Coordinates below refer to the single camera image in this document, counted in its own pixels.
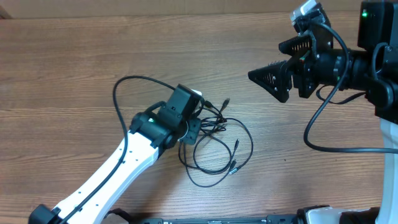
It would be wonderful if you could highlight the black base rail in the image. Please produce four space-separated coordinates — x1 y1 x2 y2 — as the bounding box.
105 208 354 224

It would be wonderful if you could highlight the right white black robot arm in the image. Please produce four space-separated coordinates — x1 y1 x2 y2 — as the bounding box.
248 1 397 224

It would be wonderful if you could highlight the black cable bundle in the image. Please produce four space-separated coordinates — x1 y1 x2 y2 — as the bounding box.
177 98 254 189

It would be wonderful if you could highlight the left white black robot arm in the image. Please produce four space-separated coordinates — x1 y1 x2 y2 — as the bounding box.
28 85 204 224

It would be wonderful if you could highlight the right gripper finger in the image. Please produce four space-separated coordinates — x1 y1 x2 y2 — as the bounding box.
248 60 292 103
279 35 312 56

